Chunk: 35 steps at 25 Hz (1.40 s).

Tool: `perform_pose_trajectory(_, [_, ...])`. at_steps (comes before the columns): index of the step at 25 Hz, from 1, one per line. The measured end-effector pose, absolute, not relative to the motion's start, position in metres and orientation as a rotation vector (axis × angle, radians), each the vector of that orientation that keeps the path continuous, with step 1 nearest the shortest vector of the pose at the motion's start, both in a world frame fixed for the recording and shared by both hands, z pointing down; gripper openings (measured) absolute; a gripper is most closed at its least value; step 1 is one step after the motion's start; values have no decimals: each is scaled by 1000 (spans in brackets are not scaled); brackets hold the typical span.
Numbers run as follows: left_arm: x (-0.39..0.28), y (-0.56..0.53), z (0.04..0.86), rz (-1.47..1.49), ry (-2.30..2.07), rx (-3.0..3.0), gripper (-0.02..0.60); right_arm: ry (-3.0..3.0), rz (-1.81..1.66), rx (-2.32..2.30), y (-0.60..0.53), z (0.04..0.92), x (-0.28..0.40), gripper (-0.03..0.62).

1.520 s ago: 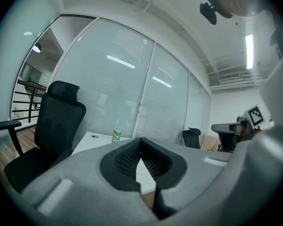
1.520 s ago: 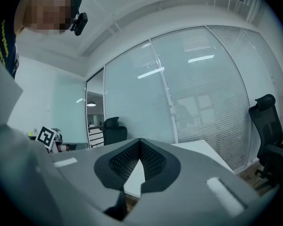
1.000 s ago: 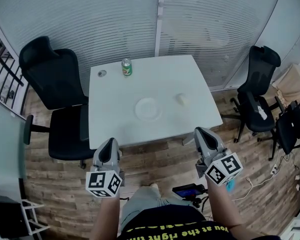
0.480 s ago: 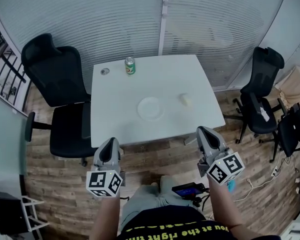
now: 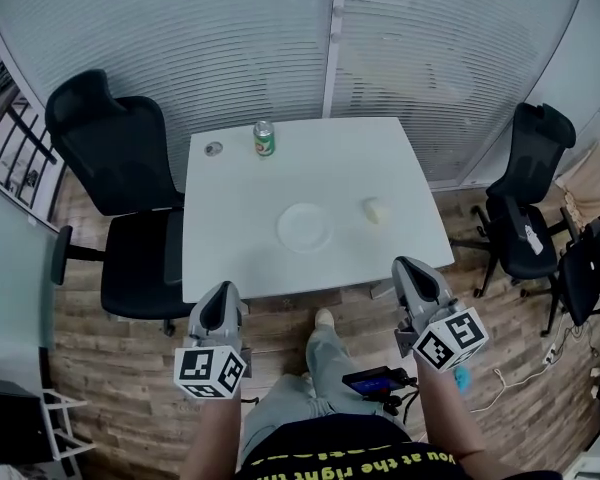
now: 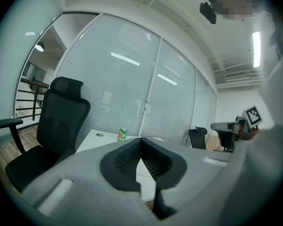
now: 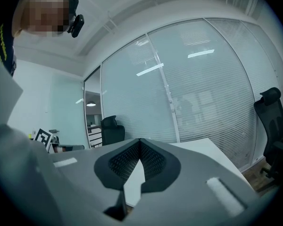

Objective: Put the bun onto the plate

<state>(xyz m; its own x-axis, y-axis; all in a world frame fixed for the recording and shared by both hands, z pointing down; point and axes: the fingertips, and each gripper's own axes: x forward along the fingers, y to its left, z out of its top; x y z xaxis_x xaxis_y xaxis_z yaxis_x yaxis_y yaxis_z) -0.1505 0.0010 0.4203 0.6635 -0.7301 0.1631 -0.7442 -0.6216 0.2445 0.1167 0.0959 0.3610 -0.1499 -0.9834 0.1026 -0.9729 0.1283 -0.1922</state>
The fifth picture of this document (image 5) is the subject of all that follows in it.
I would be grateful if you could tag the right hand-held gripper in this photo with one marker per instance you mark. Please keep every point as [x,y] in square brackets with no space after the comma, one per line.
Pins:
[450,340]

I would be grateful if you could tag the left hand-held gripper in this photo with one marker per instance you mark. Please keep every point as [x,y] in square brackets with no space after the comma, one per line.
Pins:
[207,368]

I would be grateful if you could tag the pale bread roll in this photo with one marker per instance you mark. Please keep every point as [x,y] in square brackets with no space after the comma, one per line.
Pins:
[377,211]

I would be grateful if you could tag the white round plate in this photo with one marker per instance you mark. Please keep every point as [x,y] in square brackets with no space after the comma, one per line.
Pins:
[305,228]

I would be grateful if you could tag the person's right forearm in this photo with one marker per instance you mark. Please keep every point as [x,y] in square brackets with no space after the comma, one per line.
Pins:
[445,413]

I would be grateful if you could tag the person's left forearm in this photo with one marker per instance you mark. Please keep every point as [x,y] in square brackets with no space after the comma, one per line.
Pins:
[215,438]

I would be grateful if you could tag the white table leg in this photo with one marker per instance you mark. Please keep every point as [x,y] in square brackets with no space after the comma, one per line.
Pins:
[382,290]

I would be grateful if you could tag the small blue object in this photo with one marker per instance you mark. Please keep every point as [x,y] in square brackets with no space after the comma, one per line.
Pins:
[463,379]

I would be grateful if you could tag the black device with blue screen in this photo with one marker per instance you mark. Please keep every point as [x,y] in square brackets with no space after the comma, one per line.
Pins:
[375,382]

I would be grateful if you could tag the person's beige shoe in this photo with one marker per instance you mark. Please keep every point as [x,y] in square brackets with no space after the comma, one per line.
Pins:
[324,318]

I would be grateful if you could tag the person's grey trousers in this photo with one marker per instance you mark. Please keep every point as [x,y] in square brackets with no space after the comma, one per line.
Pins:
[325,368]

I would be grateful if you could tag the white remote control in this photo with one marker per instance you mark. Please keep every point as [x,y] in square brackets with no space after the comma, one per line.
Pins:
[533,240]

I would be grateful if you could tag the white power strip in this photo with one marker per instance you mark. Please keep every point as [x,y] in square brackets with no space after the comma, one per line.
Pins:
[549,357]

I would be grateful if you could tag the person's black t-shirt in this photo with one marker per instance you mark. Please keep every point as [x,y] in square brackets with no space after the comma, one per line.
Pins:
[330,440]

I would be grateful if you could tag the green soda can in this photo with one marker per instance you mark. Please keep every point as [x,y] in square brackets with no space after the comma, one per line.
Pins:
[264,143]

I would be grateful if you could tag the large black office chair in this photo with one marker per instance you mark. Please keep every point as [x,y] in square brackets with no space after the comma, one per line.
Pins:
[115,158]

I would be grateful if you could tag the beige cardboard sheet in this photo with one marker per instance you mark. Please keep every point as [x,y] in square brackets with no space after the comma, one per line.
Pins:
[595,178]

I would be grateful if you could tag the black cabinet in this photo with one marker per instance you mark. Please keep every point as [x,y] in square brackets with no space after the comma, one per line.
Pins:
[10,423]

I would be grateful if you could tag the black metal railing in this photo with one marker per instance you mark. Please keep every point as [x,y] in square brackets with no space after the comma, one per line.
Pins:
[15,133]

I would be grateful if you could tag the white metal rack frame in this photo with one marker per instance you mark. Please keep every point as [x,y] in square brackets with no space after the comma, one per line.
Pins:
[62,428]

